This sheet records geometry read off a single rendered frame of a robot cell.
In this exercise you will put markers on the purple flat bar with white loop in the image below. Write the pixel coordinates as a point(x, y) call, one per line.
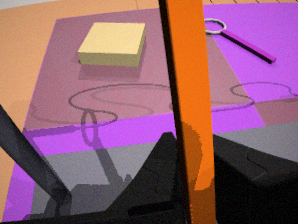
point(245, 44)

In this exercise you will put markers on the pale yellow square block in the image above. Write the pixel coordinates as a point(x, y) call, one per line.
point(113, 44)

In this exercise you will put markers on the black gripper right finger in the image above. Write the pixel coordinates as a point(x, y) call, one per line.
point(253, 187)

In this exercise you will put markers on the orange handle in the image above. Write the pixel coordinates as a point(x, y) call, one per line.
point(183, 28)

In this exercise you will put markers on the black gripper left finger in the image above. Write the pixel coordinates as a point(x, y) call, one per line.
point(155, 195)

